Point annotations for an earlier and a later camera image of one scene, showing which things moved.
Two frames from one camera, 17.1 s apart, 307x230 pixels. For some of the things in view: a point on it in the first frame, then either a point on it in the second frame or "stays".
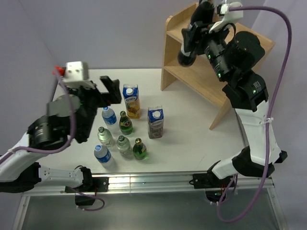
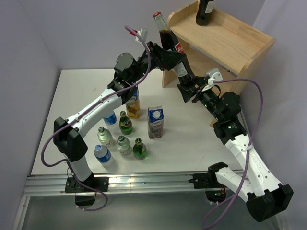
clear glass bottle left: x=105 y=137 stays
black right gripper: x=200 y=31 to x=188 y=92
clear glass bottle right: x=123 y=146 stays
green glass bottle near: x=139 y=150 stays
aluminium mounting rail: x=137 y=182 stays
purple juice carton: x=156 y=117 stays
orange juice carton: x=131 y=96 stays
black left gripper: x=112 y=87 to x=164 y=59
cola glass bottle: x=204 y=12 to x=182 y=71
